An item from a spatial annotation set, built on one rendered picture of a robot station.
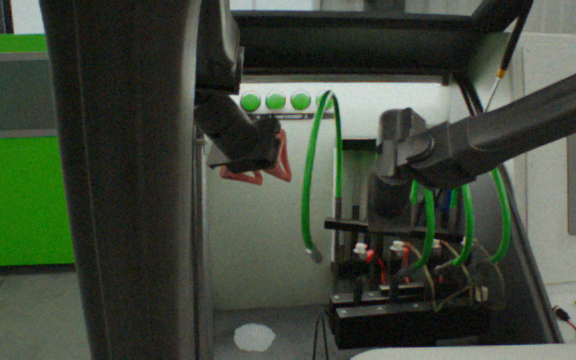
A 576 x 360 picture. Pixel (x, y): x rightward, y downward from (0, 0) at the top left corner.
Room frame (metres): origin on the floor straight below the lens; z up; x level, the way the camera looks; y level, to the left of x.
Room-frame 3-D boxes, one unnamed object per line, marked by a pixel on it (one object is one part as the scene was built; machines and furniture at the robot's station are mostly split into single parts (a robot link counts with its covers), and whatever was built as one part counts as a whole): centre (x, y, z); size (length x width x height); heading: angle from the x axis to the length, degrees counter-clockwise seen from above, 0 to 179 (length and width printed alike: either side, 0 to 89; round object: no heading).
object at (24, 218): (3.47, 1.81, 0.81); 1.05 x 0.81 x 1.62; 98
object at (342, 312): (0.98, -0.27, 0.91); 0.34 x 0.10 x 0.15; 98
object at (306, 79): (1.22, -0.12, 1.43); 0.54 x 0.03 x 0.02; 98
